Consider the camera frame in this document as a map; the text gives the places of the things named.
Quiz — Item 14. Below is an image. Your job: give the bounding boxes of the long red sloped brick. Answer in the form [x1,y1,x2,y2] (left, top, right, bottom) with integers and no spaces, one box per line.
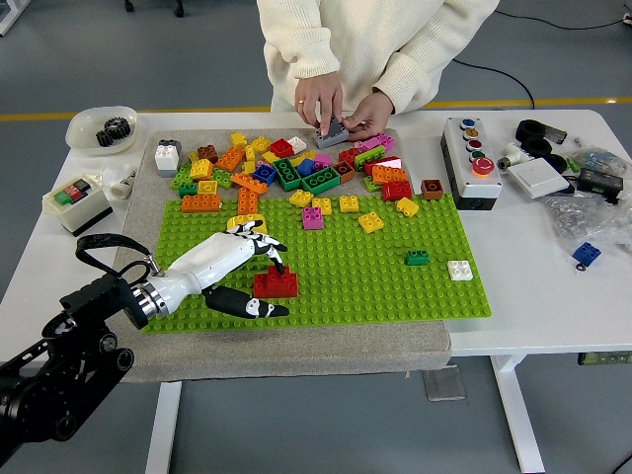
[363,156,402,175]

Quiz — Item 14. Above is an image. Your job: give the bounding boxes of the white plastic bowl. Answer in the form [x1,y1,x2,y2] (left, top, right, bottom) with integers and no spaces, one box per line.
[65,105,140,158]

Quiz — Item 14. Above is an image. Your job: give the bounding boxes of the black metal gears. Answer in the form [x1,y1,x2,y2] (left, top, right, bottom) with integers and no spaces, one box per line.
[95,116,132,149]

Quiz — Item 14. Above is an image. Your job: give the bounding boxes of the clear bag blue parts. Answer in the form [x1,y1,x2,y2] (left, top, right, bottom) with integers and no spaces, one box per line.
[567,147,632,176]

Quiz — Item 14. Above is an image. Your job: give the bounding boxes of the green studded baseplate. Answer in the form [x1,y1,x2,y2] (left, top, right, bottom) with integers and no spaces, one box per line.
[140,191,495,334]

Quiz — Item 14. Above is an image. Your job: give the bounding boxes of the person's right hand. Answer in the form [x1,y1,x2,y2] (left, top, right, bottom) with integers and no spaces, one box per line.
[294,71,345,137]

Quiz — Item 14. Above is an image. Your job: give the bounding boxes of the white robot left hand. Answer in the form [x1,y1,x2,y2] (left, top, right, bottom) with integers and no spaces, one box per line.
[151,219,290,320]

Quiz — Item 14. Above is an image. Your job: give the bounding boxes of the white flat wall switch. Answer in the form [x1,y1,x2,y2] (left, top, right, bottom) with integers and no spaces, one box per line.
[507,160,572,200]

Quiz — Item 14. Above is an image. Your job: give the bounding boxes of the black floor cable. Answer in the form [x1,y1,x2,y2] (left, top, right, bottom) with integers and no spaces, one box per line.
[452,58,536,111]
[493,7,632,32]

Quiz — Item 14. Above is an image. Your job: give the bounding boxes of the person's left hand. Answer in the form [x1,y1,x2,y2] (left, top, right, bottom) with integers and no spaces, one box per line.
[342,88,396,142]

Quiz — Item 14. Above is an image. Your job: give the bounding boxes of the orange two-by-four brick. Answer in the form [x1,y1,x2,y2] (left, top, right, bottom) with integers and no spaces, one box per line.
[370,165,410,185]
[181,193,222,213]
[237,186,261,217]
[215,146,247,171]

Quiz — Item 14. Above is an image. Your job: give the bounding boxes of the orange long curved brick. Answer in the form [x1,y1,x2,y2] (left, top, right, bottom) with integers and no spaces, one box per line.
[230,171,271,194]

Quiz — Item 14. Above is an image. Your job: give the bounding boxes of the white and grey brick stack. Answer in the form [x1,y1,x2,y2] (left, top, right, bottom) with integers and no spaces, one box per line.
[154,138,183,178]

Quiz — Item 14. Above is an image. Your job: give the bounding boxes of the person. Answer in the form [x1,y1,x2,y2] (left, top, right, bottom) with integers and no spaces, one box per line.
[256,0,500,144]

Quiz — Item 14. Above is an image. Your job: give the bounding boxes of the lime green long brick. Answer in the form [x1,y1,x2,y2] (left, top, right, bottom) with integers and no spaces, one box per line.
[354,147,387,172]

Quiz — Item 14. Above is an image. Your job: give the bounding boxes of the white printed tube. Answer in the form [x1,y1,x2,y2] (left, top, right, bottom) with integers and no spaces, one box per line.
[101,164,139,200]

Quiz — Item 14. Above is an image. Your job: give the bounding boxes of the brown hollow brick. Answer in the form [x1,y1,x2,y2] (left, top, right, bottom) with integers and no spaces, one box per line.
[332,160,357,184]

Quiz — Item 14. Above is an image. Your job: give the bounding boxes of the red two-by-four brick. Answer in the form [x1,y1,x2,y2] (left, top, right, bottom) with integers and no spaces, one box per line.
[252,272,299,299]

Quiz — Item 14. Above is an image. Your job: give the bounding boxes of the white cylinder metal tip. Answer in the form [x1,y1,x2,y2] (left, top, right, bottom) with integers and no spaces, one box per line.
[496,142,535,173]

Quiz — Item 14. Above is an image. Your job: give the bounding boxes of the green hollow brick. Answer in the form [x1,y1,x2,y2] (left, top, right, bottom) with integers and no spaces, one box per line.
[300,165,342,195]
[274,156,303,191]

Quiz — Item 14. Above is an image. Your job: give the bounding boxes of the clear bag of screws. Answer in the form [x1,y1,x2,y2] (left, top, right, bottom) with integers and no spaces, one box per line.
[540,194,632,249]

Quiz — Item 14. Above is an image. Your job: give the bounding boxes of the grey metal floor plate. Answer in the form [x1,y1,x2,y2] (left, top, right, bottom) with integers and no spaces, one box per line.
[422,365,468,402]

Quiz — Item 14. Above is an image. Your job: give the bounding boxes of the white pushbutton control box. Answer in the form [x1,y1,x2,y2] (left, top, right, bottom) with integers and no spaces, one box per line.
[439,116,505,211]

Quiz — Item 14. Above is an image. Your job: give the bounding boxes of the yellow arched brick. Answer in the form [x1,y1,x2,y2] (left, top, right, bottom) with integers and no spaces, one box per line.
[225,213,269,234]

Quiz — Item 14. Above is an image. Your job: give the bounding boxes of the light grey studded brick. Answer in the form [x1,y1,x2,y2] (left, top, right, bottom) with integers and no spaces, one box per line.
[313,125,352,150]

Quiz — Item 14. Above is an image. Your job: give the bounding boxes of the white table leg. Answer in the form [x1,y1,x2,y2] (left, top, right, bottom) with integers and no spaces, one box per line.
[490,354,547,474]
[144,379,184,474]

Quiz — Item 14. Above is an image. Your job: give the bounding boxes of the white furniture frame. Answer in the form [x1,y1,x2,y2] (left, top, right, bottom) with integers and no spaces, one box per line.
[0,0,33,38]

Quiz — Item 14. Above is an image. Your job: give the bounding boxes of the white red-green switch box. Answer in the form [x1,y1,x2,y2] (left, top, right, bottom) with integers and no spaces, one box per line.
[41,174,115,238]

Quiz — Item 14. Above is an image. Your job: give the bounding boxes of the grey-brown fabric mat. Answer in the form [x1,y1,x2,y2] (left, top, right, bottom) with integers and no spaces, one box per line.
[112,125,454,383]

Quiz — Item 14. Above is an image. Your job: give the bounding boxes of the glossy red brick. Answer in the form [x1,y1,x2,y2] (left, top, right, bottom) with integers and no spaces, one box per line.
[380,179,414,201]

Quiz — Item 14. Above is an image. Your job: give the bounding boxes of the black power adapter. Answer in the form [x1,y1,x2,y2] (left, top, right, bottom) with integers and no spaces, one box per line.
[576,167,626,205]

